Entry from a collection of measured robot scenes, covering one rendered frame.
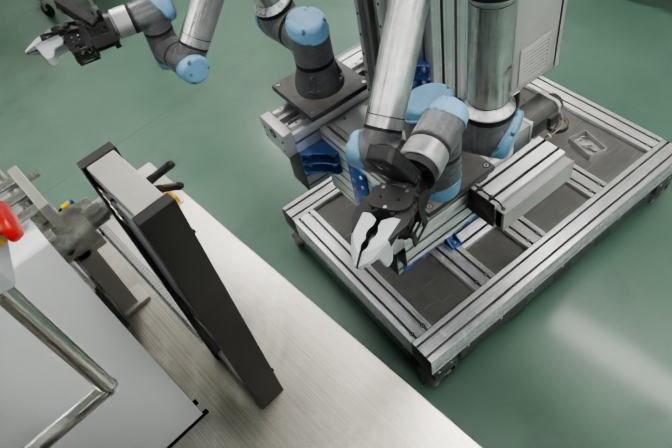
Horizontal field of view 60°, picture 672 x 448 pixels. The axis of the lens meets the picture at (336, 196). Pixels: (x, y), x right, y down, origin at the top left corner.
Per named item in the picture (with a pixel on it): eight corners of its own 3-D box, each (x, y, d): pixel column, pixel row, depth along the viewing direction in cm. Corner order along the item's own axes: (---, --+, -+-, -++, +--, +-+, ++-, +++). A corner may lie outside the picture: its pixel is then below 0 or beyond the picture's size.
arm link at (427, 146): (445, 136, 91) (398, 131, 95) (434, 156, 88) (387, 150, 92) (452, 170, 96) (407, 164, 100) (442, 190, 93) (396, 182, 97)
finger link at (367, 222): (365, 287, 84) (391, 238, 89) (354, 262, 80) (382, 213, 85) (347, 281, 86) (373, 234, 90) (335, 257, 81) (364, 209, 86)
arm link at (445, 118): (472, 132, 103) (472, 95, 96) (450, 175, 97) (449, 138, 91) (430, 123, 106) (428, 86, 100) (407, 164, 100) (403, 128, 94)
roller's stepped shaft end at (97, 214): (134, 208, 83) (124, 193, 80) (98, 234, 81) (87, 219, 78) (123, 197, 85) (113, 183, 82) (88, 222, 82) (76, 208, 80)
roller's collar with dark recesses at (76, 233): (108, 246, 81) (86, 218, 76) (71, 274, 79) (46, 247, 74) (88, 224, 84) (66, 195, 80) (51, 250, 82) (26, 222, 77)
